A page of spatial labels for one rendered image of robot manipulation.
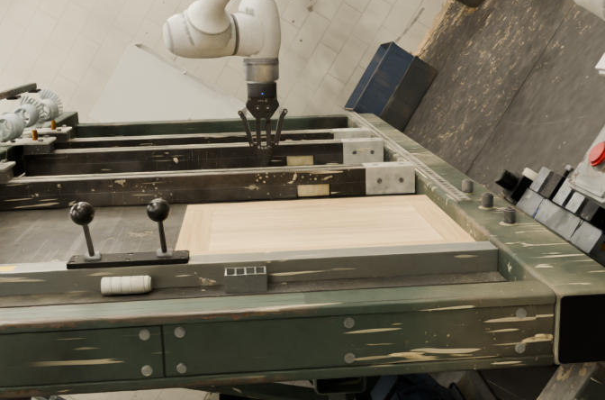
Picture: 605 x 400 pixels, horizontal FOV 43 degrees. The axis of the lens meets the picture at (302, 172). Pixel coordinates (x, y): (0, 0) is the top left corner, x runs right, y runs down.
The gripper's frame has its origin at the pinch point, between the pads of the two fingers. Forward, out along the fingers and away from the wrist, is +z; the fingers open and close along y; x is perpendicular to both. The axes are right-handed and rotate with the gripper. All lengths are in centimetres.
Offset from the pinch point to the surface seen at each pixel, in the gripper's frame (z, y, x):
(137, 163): 6, 37, -35
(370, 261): 5, -16, 70
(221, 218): 6.6, 10.5, 30.4
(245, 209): 6.6, 5.3, 23.5
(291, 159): 6.5, -9.0, -35.6
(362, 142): 2.0, -30.9, -35.3
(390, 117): 40, -106, -379
